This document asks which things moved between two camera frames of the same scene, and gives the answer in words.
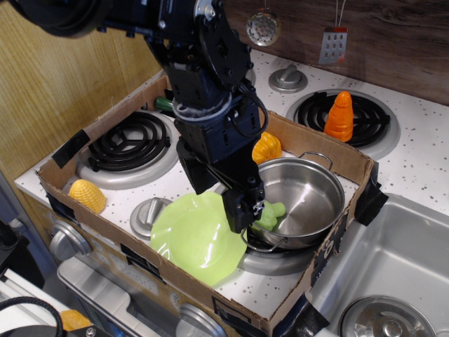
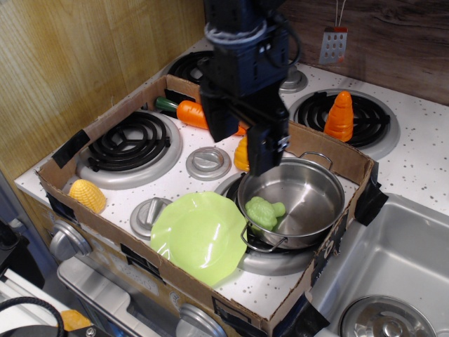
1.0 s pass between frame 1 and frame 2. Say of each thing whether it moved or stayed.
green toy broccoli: stayed
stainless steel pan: stayed
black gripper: moved
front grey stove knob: stayed
